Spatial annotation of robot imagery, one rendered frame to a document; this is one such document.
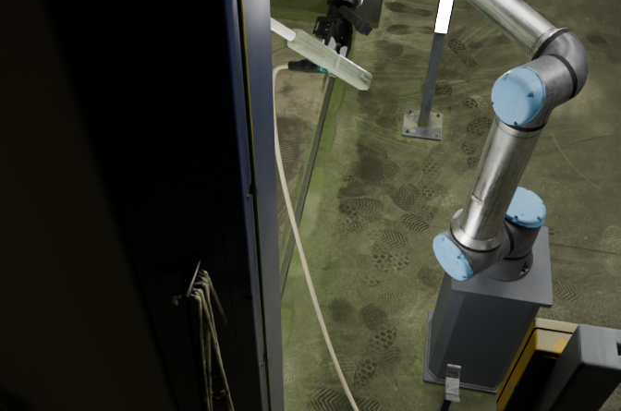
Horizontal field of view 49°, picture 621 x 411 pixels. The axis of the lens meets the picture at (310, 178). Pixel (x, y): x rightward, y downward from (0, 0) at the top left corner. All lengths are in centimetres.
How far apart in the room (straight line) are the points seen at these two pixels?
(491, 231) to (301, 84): 201
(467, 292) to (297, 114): 165
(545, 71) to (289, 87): 227
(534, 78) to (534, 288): 88
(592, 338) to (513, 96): 72
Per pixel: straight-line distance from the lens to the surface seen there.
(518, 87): 152
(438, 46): 321
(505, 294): 218
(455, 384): 148
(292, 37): 170
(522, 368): 109
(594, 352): 94
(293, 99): 359
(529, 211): 204
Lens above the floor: 241
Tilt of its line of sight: 48 degrees down
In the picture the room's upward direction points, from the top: 1 degrees clockwise
